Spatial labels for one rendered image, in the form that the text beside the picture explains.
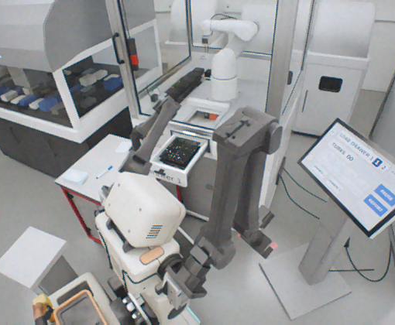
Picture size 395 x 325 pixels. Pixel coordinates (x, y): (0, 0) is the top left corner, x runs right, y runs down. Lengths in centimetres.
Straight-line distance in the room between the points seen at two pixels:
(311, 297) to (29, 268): 175
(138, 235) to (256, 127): 42
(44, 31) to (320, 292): 244
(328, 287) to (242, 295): 60
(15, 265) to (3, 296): 98
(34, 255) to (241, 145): 131
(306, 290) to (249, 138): 171
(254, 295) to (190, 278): 135
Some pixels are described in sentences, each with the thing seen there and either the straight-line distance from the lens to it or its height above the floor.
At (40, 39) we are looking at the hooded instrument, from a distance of 188.
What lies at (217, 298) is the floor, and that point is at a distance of 207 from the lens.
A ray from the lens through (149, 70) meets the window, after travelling 169.
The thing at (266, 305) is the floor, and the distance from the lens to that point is 208.
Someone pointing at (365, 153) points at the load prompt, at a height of 115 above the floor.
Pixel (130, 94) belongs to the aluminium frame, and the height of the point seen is 115.
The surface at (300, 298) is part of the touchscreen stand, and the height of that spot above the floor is 4.
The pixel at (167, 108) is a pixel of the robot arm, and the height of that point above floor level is 135.
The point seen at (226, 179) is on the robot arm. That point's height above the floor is 151.
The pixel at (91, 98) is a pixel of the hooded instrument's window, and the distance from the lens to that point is 215.
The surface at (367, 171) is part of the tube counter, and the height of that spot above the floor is 111.
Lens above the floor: 192
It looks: 40 degrees down
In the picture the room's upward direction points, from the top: 5 degrees counter-clockwise
